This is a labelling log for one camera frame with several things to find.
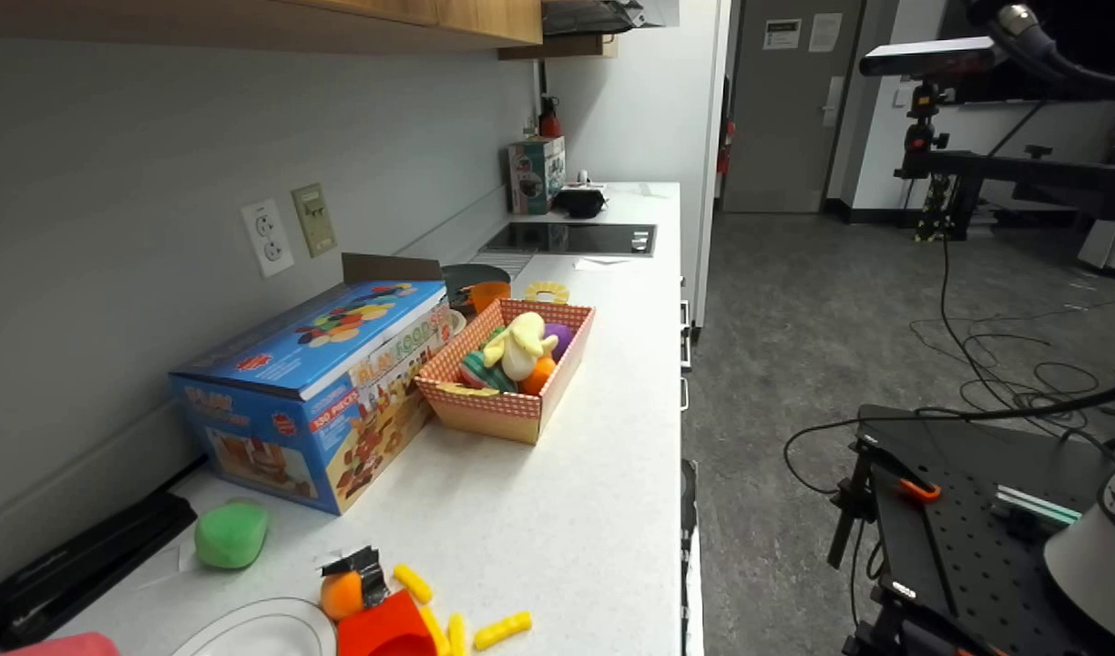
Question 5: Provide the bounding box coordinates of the grey room door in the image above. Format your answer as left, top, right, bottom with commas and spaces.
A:
716, 0, 870, 217

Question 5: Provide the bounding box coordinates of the wooden cabinet door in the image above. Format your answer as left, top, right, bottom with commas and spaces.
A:
418, 0, 546, 52

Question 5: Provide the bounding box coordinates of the purple toy fruit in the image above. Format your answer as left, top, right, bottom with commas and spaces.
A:
540, 317, 580, 364

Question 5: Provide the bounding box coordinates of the pale yellow toy banana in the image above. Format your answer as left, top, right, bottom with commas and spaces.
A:
480, 310, 553, 386

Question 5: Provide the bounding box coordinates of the yellow toy piece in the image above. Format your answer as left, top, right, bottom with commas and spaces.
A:
523, 278, 577, 306

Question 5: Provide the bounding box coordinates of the orange toy fruit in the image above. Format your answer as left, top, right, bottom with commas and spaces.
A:
517, 353, 561, 397

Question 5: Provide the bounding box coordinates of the orange cup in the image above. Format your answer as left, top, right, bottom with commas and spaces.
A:
463, 278, 515, 321

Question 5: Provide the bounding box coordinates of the green toy vegetable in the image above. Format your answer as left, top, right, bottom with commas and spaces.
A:
457, 347, 520, 397

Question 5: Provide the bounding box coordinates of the black cooktop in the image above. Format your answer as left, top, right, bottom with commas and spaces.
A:
478, 217, 658, 261

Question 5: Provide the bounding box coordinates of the red checkered basket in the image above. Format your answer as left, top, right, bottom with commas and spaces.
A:
410, 296, 601, 447

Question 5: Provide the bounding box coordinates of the black pot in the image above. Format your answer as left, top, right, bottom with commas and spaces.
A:
550, 180, 613, 222

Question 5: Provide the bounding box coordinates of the green and red carton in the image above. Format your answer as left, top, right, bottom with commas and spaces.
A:
503, 135, 571, 217

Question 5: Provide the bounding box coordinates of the red bottle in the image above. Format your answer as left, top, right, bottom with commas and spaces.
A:
533, 93, 565, 142

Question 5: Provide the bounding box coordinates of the red fire extinguisher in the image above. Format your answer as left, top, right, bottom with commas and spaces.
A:
713, 113, 741, 182

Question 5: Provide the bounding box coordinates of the blue toy food box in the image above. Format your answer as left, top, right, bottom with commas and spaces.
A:
167, 278, 471, 521

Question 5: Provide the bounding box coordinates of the yellow toy fry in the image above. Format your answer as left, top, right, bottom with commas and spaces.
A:
389, 559, 442, 610
471, 610, 540, 656
442, 610, 474, 656

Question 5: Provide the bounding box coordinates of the black toy piece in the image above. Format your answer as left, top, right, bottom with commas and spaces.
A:
316, 544, 393, 610

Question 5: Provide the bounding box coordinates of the small orange toy ball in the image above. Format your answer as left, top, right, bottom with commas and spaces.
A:
316, 568, 369, 623

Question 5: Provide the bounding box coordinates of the red toy fries box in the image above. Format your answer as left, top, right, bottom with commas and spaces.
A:
331, 585, 446, 656

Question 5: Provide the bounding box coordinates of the white paper sign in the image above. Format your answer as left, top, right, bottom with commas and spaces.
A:
805, 12, 848, 58
758, 16, 809, 55

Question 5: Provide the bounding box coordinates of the green sponge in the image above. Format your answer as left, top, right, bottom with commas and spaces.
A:
193, 499, 276, 577

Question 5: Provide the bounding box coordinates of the black breadboard table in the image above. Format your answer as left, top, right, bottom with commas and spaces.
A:
823, 400, 1115, 656

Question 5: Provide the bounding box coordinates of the green tube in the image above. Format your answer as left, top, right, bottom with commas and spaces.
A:
992, 482, 1086, 528

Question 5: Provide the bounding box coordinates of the white bin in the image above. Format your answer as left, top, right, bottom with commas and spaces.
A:
1075, 213, 1115, 282

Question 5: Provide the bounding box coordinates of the pink cloth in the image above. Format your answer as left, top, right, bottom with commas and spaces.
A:
0, 628, 123, 656

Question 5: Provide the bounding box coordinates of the beige wall plate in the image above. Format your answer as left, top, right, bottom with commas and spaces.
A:
289, 180, 344, 261

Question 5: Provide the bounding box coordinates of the white wall outlet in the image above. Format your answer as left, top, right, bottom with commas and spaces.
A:
237, 198, 300, 282

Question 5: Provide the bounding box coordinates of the dark wall shelf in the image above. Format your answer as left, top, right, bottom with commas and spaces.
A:
494, 0, 685, 63

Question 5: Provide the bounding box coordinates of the orange handled clamp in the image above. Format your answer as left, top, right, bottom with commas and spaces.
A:
888, 475, 948, 509

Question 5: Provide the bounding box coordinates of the black floor cable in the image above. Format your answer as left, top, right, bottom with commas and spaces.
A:
929, 232, 1115, 432

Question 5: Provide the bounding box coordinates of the black bar camera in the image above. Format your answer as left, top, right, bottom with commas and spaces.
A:
856, 34, 1007, 84

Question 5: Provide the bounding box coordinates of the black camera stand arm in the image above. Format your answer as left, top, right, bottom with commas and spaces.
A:
888, 78, 1115, 245

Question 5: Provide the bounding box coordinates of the wooden wall cabinet body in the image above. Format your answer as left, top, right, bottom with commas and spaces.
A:
0, 0, 546, 55

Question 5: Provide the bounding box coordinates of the dark wall screen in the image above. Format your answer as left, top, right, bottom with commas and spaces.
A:
942, 0, 1115, 78

